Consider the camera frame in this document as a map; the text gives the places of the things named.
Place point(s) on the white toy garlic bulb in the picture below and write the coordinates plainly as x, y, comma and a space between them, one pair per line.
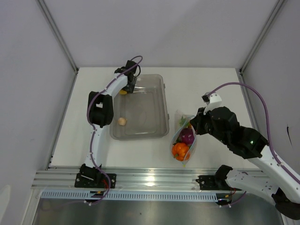
122, 121

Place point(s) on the orange toy pumpkin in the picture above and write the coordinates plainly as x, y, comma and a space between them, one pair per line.
180, 152

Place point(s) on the white toy radish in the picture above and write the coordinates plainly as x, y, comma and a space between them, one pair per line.
184, 120

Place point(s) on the aluminium frame post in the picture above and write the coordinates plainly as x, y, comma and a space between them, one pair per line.
57, 33
279, 5

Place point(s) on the yellow toy lemon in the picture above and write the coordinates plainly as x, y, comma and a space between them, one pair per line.
123, 92

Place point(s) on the right aluminium frame post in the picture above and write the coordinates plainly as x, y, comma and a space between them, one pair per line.
279, 5

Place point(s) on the clear grey plastic bin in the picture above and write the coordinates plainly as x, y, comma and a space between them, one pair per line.
145, 110

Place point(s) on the aluminium table edge rail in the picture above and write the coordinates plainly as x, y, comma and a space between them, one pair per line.
127, 179

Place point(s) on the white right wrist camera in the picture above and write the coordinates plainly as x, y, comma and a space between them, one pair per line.
212, 101

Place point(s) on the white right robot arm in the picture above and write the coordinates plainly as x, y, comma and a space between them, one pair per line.
280, 189

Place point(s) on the clear zip top bag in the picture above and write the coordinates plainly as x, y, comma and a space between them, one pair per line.
175, 138

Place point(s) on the purple toy onion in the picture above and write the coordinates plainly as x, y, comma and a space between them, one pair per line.
186, 136

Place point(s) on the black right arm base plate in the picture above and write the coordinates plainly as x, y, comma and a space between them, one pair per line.
213, 182

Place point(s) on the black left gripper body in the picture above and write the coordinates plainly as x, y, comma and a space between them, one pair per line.
130, 87

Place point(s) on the left aluminium frame post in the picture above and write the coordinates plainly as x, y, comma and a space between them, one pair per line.
57, 33

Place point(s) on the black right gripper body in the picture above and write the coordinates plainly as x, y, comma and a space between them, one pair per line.
204, 125

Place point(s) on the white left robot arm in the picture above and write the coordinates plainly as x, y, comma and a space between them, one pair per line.
100, 115

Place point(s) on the white slotted cable duct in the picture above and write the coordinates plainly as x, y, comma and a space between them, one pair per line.
130, 195

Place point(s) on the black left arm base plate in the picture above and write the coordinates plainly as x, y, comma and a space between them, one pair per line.
85, 182

